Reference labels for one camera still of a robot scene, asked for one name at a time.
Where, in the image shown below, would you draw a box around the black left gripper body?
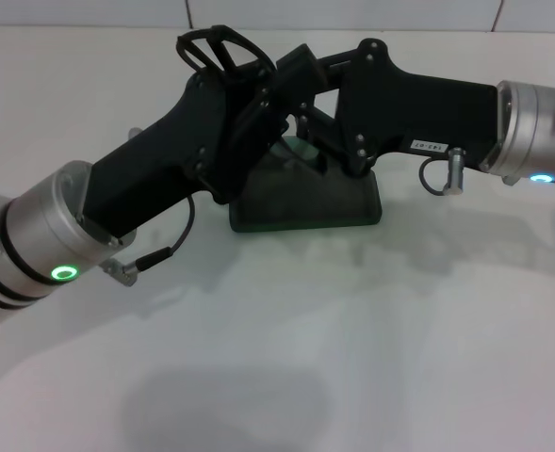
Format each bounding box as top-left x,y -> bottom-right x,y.
76,70 -> 269,236

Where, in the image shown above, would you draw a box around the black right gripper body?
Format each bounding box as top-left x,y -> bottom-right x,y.
335,40 -> 502,176

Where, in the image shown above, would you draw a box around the green glasses case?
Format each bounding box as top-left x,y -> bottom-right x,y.
228,134 -> 383,235

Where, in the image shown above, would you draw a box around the black thin-framed glasses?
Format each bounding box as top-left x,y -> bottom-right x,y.
175,24 -> 278,79

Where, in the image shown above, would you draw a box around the right gripper cable with plug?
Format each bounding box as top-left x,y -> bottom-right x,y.
417,147 -> 466,196

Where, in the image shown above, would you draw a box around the gripper cable with plug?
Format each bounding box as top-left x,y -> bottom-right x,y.
417,147 -> 466,196
101,193 -> 197,286

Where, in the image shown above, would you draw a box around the left gripper cable with plug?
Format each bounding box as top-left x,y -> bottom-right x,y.
101,193 -> 197,286

